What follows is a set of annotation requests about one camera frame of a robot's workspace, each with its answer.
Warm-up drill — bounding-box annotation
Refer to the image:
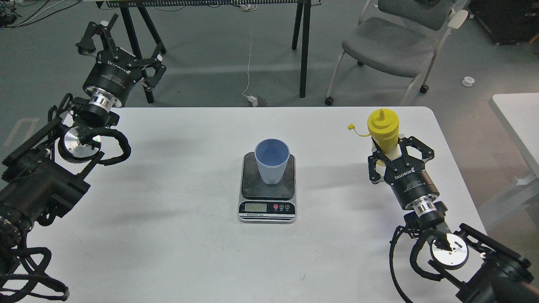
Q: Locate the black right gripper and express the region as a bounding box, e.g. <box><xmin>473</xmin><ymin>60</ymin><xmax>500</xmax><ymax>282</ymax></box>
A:
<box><xmin>368</xmin><ymin>136</ymin><xmax>440</xmax><ymax>211</ymax></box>

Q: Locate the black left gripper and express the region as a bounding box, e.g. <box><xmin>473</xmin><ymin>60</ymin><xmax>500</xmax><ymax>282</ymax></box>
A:
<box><xmin>76</xmin><ymin>14</ymin><xmax>167</xmax><ymax>109</ymax></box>

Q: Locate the yellow squeeze bottle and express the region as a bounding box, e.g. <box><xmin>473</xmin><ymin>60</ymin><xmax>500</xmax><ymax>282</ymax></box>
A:
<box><xmin>348</xmin><ymin>109</ymin><xmax>400</xmax><ymax>160</ymax></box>

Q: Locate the blue ribbed plastic cup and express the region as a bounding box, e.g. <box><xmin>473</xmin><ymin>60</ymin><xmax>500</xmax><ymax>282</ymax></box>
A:
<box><xmin>254</xmin><ymin>138</ymin><xmax>290</xmax><ymax>185</ymax></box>

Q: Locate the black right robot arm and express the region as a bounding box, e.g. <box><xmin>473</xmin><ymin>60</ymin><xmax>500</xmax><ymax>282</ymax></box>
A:
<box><xmin>368</xmin><ymin>136</ymin><xmax>539</xmax><ymax>303</ymax></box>

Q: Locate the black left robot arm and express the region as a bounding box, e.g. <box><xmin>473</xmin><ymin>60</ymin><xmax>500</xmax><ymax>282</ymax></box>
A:
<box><xmin>0</xmin><ymin>8</ymin><xmax>167</xmax><ymax>303</ymax></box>

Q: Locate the digital kitchen scale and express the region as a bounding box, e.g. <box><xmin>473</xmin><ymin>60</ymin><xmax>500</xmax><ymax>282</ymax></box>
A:
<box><xmin>237</xmin><ymin>152</ymin><xmax>298</xmax><ymax>224</ymax></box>

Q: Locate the white plastic spool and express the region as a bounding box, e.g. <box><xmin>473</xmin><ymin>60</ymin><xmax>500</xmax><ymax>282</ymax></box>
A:
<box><xmin>462</xmin><ymin>76</ymin><xmax>475</xmax><ymax>88</ymax></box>

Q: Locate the grey office chair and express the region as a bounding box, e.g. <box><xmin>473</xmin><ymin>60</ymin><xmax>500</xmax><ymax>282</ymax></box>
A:
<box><xmin>325</xmin><ymin>0</ymin><xmax>468</xmax><ymax>106</ymax></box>

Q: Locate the black cabinet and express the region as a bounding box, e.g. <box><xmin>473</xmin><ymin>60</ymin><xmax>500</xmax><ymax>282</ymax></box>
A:
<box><xmin>468</xmin><ymin>0</ymin><xmax>539</xmax><ymax>45</ymax></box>

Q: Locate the black metal table frame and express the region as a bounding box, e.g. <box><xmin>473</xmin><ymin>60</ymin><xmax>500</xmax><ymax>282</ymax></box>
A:
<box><xmin>97</xmin><ymin>0</ymin><xmax>315</xmax><ymax>98</ymax></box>

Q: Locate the floor cables bundle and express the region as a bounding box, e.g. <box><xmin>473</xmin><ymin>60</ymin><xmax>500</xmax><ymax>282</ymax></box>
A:
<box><xmin>0</xmin><ymin>0</ymin><xmax>83</xmax><ymax>29</ymax></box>

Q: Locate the white cable with plug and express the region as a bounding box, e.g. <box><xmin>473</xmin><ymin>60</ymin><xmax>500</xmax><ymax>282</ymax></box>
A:
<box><xmin>242</xmin><ymin>34</ymin><xmax>269</xmax><ymax>107</ymax></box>

